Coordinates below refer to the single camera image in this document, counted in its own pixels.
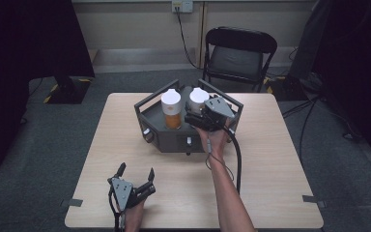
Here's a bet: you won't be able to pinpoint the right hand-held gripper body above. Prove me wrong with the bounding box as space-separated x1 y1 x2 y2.
184 96 237 132

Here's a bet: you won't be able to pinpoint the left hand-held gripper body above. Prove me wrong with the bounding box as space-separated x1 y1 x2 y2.
107 177 157 214

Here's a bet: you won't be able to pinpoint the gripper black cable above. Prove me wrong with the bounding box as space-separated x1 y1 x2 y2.
107 188 126 232
224 127 243 195

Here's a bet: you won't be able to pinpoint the orange-filled bottle with white lid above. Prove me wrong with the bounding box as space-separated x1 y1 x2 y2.
159 88 184 131

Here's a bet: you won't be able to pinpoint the black curtain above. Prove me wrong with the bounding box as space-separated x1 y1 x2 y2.
289 0 371 162
0 0 97 178

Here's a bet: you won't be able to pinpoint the person's left hand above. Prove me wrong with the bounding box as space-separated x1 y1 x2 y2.
123 198 148 232

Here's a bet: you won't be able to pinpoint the white-filled bottle with white lid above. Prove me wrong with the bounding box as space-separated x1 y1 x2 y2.
186 86 212 116

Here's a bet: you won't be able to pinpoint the white wall socket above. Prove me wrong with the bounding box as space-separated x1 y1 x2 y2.
171 0 194 15

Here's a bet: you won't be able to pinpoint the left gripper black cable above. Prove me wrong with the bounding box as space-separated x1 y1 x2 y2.
107 188 126 232

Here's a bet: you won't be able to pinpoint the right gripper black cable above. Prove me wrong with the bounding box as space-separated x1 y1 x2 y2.
224 127 243 195

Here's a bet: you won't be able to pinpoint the black wall socket cable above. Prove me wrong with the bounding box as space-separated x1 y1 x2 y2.
175 6 205 71

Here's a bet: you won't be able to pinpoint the thin grey wrist cable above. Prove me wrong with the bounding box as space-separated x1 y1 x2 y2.
204 137 236 182

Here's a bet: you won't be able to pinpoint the black folding chair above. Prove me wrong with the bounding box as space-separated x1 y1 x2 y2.
202 26 278 94

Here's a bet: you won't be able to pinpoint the black stand base plate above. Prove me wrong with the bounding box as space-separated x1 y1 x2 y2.
43 76 93 105
265 74 309 102

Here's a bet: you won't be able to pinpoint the person's right hand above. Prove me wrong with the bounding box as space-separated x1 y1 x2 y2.
194 118 232 161

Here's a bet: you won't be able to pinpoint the grey tape strip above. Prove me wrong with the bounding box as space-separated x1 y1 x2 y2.
60 197 84 208
301 194 328 209

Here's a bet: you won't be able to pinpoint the black corner storage rack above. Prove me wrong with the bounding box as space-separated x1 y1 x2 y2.
133 77 244 157

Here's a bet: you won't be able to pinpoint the black floor cable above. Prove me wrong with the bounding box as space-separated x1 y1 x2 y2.
281 95 324 163

